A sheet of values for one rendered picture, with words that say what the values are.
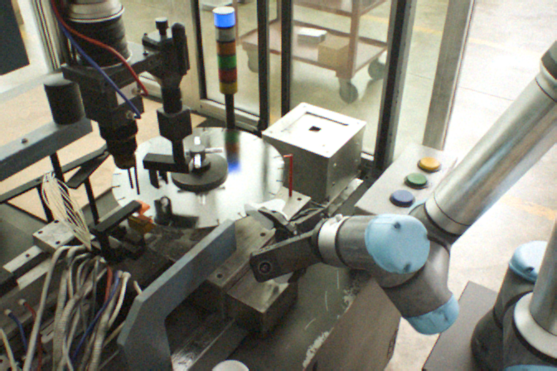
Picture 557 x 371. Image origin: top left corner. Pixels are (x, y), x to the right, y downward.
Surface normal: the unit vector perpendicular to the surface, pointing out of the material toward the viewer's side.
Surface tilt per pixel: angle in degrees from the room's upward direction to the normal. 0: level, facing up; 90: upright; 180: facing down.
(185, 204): 0
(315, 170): 90
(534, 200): 0
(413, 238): 56
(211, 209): 0
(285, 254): 63
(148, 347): 90
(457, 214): 88
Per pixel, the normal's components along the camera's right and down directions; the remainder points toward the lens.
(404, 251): 0.54, -0.07
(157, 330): 0.83, 0.33
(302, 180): -0.56, 0.50
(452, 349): 0.00, -0.80
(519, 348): -0.95, 0.23
